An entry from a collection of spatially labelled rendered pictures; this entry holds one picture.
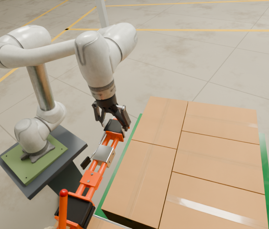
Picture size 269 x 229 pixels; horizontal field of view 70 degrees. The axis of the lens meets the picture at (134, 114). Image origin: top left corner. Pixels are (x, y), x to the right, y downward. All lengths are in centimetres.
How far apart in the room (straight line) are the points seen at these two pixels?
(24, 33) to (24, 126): 59
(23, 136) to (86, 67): 91
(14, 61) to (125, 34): 46
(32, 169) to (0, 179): 127
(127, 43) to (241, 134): 135
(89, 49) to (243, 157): 138
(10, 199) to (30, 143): 119
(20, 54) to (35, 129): 64
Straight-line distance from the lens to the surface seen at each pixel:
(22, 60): 89
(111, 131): 81
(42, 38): 112
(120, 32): 69
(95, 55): 57
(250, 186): 156
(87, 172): 74
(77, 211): 69
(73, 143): 153
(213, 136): 173
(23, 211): 239
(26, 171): 153
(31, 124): 141
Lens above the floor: 187
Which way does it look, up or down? 45 degrees down
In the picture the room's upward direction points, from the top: 10 degrees counter-clockwise
